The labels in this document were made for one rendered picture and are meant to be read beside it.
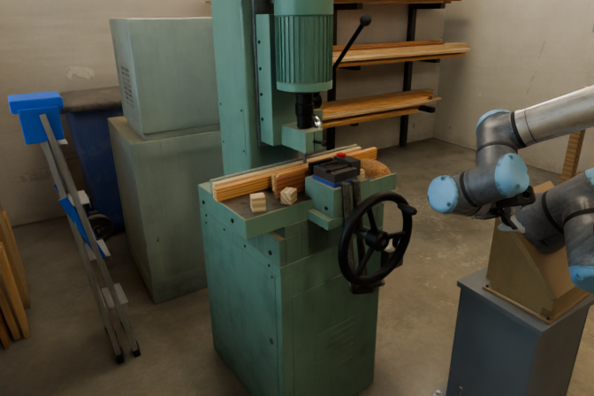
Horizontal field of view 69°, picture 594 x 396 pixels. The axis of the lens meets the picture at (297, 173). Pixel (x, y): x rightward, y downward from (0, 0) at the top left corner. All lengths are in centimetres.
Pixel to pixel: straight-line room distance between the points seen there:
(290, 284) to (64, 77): 253
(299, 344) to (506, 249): 73
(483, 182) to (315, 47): 60
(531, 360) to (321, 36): 116
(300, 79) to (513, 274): 89
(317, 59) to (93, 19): 240
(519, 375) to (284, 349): 74
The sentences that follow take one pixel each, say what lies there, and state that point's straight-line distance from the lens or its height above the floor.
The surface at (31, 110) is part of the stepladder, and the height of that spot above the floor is 112.
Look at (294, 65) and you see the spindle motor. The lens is 130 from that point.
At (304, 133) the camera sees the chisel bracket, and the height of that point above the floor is 107.
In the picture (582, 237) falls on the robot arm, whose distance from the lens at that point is 131.
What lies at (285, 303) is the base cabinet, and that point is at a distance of 140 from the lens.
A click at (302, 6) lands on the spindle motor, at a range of 128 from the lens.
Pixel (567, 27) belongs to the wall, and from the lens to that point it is 451.
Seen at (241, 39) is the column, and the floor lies 134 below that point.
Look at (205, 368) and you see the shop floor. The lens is 207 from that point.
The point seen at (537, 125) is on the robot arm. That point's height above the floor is 118.
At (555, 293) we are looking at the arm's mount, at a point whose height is 66.
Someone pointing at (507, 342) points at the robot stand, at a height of 43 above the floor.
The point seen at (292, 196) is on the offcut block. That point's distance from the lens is 125.
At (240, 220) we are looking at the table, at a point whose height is 89.
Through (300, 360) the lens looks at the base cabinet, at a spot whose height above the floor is 33.
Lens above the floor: 142
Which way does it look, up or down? 20 degrees down
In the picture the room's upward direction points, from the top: 1 degrees counter-clockwise
